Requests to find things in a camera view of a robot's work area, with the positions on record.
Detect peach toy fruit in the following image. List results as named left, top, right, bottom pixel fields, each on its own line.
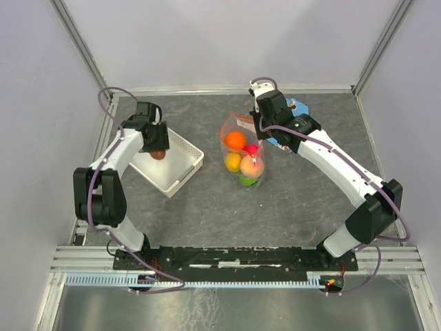
left=240, top=155, right=265, bottom=179

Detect light blue cable duct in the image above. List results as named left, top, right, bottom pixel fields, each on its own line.
left=65, top=272, right=328, bottom=288

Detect blue patterned cloth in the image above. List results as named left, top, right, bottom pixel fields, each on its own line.
left=266, top=98, right=309, bottom=153

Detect purple cable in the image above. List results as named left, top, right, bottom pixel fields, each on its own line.
left=86, top=86, right=185, bottom=294
left=249, top=77, right=412, bottom=294

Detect white perforated plastic basket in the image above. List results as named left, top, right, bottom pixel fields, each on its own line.
left=130, top=128, right=204, bottom=198

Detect brown kiwi toy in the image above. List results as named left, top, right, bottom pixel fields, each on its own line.
left=150, top=150, right=166, bottom=161

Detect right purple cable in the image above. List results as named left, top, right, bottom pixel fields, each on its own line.
left=249, top=77, right=412, bottom=294

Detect yellow lemon toy fruit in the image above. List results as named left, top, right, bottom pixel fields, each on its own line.
left=224, top=152, right=242, bottom=172

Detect red apple toy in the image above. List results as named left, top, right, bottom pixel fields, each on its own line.
left=243, top=144, right=258, bottom=155

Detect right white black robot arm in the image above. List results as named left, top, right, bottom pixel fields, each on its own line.
left=249, top=83, right=403, bottom=270

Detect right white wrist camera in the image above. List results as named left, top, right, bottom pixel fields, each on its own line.
left=248, top=79, right=278, bottom=98

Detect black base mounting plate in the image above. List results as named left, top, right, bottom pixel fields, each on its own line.
left=113, top=245, right=359, bottom=283

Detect clear zip bag orange zipper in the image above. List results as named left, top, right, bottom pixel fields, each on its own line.
left=219, top=112, right=267, bottom=191

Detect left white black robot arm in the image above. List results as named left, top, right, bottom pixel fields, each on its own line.
left=73, top=101, right=170, bottom=269

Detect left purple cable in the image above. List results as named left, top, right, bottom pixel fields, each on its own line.
left=86, top=86, right=185, bottom=294

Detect green watermelon toy ball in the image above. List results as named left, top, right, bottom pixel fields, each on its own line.
left=238, top=175, right=258, bottom=188

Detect orange toy fruit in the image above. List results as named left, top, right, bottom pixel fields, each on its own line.
left=225, top=131, right=247, bottom=150

